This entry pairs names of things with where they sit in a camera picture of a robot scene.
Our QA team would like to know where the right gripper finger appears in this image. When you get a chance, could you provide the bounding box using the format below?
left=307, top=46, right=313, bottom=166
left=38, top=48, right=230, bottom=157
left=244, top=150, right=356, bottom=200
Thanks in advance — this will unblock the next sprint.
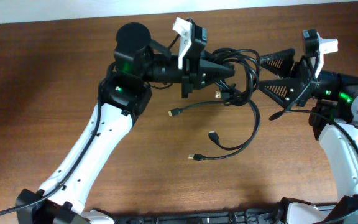
left=259, top=78, right=305, bottom=108
left=260, top=48, right=295, bottom=77

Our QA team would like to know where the thick black USB cable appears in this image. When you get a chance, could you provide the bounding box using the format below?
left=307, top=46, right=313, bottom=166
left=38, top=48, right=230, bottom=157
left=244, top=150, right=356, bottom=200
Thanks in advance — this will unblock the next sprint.
left=168, top=47, right=260, bottom=118

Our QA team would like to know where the thin black USB cable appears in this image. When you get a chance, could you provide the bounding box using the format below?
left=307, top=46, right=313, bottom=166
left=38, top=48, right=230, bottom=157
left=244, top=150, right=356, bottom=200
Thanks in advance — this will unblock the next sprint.
left=187, top=93, right=262, bottom=161

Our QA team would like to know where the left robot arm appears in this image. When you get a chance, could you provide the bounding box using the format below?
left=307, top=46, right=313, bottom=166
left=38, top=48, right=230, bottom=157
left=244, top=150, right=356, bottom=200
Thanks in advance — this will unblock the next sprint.
left=16, top=19, right=234, bottom=223

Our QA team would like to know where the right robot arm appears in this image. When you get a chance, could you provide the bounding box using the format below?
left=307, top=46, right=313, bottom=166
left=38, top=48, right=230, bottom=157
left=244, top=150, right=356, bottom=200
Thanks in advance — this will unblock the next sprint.
left=259, top=47, right=358, bottom=223

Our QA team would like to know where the right camera cable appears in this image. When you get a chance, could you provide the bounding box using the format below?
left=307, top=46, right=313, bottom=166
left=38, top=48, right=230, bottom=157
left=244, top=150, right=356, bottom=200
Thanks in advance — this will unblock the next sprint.
left=268, top=52, right=358, bottom=224

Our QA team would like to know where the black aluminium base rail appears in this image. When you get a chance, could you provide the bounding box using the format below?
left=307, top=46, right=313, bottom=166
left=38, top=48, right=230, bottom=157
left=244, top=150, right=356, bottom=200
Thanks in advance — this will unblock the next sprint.
left=82, top=198, right=338, bottom=224

